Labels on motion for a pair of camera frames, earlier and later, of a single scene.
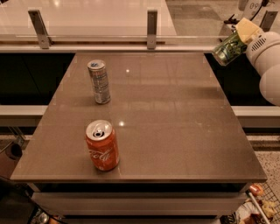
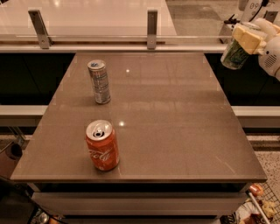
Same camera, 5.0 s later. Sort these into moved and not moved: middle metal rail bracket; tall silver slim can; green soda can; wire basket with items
Moved: green soda can
Not moved: tall silver slim can; middle metal rail bracket; wire basket with items
